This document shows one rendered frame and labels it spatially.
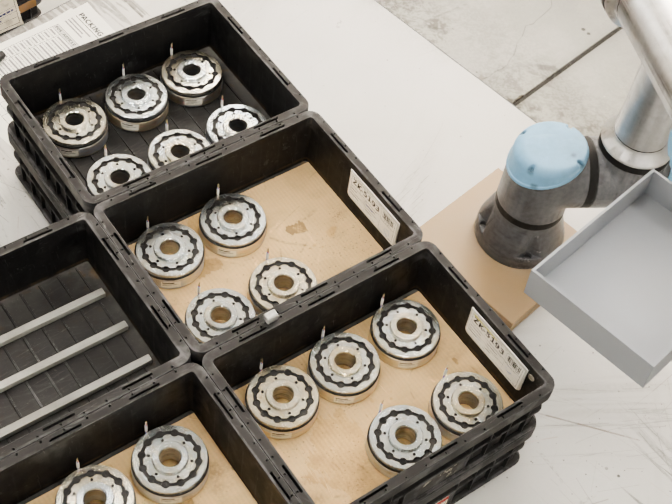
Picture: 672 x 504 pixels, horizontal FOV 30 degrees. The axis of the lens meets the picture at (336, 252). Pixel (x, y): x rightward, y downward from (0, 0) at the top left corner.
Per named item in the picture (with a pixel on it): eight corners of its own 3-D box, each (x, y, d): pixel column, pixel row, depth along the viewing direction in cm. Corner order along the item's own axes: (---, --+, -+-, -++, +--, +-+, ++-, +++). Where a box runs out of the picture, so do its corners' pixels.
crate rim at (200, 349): (312, 117, 201) (313, 107, 199) (425, 246, 187) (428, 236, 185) (89, 217, 184) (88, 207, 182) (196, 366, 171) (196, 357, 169)
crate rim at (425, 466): (426, 246, 187) (428, 236, 185) (556, 394, 174) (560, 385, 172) (196, 366, 171) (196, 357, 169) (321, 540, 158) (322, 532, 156)
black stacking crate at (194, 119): (211, 46, 221) (213, -3, 212) (306, 156, 208) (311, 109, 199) (4, 129, 205) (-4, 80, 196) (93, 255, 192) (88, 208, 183)
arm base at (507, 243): (508, 184, 220) (521, 147, 212) (578, 233, 215) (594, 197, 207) (456, 232, 212) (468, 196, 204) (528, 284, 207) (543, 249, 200)
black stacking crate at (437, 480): (416, 284, 195) (427, 240, 186) (539, 427, 182) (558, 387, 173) (197, 402, 179) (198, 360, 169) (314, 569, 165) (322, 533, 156)
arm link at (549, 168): (489, 169, 208) (508, 114, 197) (567, 168, 210) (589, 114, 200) (503, 227, 201) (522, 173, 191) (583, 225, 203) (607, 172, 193)
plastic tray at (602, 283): (643, 191, 180) (653, 168, 176) (759, 275, 172) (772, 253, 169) (523, 292, 167) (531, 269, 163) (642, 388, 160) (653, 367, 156)
